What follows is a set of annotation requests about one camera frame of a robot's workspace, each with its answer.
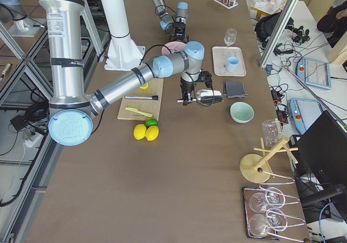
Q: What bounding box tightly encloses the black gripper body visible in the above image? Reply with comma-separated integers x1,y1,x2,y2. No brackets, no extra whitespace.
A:
180,80,195,100
169,22,189,43

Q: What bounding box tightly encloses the steel ice scoop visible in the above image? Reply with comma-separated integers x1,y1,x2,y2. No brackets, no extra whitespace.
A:
177,89,223,107

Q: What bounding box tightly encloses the pink bowl of ice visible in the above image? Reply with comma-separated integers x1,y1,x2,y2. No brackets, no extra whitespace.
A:
162,41,186,55

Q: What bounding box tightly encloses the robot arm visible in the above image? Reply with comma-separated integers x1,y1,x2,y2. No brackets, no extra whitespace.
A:
152,0,189,43
38,0,204,146

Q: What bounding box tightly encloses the blue cup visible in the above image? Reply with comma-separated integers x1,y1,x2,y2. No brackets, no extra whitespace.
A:
226,56,239,73

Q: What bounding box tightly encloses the wooden cup tree stand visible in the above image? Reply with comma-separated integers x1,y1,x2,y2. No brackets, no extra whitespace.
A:
240,119,299,184

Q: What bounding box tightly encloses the steel muddler black tip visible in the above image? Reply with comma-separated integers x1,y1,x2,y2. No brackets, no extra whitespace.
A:
124,95,159,101

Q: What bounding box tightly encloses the bamboo cutting board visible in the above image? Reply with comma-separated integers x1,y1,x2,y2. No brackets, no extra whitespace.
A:
117,78,164,121

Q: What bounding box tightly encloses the half lemon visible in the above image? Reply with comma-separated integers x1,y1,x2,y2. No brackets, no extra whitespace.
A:
139,83,149,90

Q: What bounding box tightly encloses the green lime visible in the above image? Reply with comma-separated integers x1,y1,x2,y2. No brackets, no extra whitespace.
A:
145,118,158,127

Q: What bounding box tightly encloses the grey folded cloth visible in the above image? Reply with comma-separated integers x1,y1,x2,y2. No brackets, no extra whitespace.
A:
223,80,248,98

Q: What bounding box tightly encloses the yellow lemon lower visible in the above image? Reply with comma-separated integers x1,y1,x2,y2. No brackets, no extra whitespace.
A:
145,125,159,141

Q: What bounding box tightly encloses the yellow lemon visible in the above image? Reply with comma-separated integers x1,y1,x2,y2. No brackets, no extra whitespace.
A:
133,124,147,140
145,125,159,141

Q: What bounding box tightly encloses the cream serving tray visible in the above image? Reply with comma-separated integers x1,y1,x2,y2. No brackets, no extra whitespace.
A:
212,46,246,77

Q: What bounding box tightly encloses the yellow plastic knife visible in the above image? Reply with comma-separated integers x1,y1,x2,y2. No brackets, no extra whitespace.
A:
125,107,153,117

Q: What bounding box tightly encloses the clear wine glass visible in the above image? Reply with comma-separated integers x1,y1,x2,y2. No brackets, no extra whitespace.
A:
224,29,237,47

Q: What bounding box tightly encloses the yellow lemon upper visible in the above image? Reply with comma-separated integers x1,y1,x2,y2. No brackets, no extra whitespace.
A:
133,124,147,140

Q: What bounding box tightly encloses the green bowl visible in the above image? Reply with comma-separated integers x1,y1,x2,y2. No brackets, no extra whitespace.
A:
230,102,254,124

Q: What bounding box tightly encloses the black backpack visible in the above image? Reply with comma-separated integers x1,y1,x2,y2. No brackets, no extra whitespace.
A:
254,12,294,55

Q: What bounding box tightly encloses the teach pendant lower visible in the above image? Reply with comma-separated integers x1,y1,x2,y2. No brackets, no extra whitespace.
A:
289,98,326,135

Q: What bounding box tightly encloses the teach pendant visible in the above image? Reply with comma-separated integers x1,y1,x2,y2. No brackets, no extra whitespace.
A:
296,57,331,89
289,98,326,135

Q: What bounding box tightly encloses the teach pendant upper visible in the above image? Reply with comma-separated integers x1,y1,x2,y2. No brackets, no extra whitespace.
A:
296,57,331,89

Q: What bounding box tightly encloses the black tray with glasses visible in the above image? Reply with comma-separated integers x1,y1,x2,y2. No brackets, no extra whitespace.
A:
242,187,307,242

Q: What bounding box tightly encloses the black monitor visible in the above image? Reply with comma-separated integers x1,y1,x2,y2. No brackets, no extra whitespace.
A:
294,110,347,208

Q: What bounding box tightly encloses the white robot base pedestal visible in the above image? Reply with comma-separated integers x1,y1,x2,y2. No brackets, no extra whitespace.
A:
101,0,145,71

